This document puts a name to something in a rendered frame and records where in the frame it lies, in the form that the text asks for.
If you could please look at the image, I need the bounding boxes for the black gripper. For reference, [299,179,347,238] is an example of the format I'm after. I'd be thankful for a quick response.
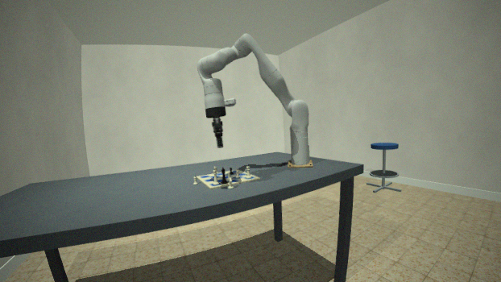
[205,106,226,148]

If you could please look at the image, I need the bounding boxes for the blue and cream chessboard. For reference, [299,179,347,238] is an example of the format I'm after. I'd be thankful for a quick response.
[197,170,260,189]

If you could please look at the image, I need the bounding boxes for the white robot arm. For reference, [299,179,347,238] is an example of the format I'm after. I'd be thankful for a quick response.
[197,33,310,165]

